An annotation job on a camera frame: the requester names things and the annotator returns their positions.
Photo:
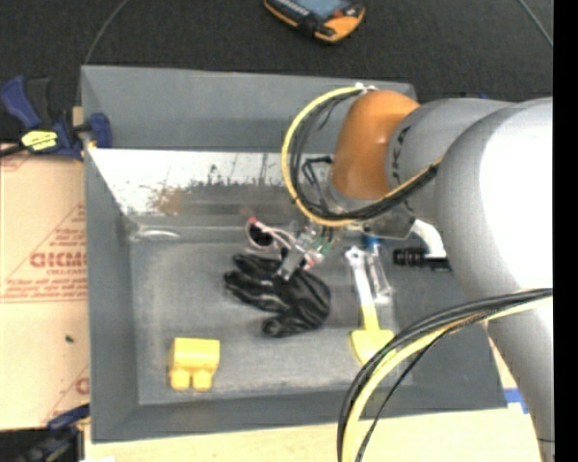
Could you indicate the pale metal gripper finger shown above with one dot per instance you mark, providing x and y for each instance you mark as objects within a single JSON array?
[
  {"x": 285, "y": 264},
  {"x": 296, "y": 264}
]

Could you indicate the black glove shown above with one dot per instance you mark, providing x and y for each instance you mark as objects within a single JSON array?
[{"x": 298, "y": 301}]

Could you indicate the pink and white sunglasses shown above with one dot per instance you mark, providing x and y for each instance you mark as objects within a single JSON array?
[{"x": 260, "y": 235}]

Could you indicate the clear tube with blue cap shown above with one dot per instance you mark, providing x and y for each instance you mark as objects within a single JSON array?
[{"x": 376, "y": 272}]

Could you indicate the grey metal bin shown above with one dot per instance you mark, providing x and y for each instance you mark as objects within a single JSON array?
[{"x": 197, "y": 277}]

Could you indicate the yellow and white tool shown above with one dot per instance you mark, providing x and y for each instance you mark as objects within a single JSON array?
[{"x": 369, "y": 315}]

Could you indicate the yellow toy block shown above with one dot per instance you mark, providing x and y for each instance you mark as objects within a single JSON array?
[{"x": 194, "y": 361}]

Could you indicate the brown cardboard board, red print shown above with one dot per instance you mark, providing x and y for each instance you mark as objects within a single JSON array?
[{"x": 38, "y": 238}]

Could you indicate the black cylinder on white bracket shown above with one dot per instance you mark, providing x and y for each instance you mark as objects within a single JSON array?
[{"x": 414, "y": 256}]

